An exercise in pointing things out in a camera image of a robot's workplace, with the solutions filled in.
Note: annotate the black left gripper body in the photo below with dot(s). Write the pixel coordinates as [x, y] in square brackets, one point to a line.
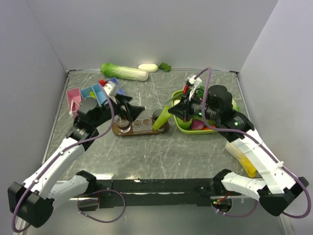
[106, 114]

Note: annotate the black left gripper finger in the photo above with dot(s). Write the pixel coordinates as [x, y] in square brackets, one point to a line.
[132, 112]
[122, 104]

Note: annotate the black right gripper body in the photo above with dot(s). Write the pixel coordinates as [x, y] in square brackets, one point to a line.
[196, 108]

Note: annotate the clear textured plastic holder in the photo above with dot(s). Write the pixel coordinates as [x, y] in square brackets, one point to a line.
[142, 126]

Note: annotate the frosted clear glass cup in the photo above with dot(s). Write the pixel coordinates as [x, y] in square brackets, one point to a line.
[123, 125]

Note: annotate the dark glass cup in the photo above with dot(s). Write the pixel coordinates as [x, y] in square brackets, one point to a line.
[159, 118]

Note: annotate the yellow cabbage by arm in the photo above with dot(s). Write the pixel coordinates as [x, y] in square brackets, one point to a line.
[243, 160]

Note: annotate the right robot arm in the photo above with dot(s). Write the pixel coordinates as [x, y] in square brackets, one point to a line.
[277, 187]

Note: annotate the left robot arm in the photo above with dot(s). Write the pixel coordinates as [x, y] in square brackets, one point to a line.
[35, 199]

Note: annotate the green toothpaste tubes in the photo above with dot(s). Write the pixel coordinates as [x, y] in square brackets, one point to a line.
[92, 94]

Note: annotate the brown wooden tray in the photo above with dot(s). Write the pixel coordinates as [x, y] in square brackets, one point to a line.
[130, 133]

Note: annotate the purple drawer box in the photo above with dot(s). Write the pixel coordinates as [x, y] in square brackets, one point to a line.
[115, 81]

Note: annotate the green scallion leaf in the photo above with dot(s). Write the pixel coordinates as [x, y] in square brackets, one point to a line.
[176, 97]

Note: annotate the green plastic vegetable basket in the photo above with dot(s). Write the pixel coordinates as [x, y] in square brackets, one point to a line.
[186, 128]

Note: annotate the napa cabbage in basket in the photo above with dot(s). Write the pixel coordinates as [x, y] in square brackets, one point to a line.
[235, 106]

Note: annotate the purple onion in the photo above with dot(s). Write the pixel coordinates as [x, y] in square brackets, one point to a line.
[196, 125]

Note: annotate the teal drawer box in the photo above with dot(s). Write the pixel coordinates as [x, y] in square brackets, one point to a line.
[85, 92]

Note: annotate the red chili pepper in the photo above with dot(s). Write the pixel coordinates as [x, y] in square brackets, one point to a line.
[186, 88]

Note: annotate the pink drawer box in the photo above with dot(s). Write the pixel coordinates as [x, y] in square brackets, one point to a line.
[73, 94]

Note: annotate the napa cabbage on table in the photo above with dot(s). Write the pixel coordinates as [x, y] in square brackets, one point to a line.
[123, 72]

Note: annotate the white daikon radish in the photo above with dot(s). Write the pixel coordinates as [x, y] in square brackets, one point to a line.
[154, 67]

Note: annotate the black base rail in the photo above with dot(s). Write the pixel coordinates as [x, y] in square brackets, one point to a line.
[155, 192]

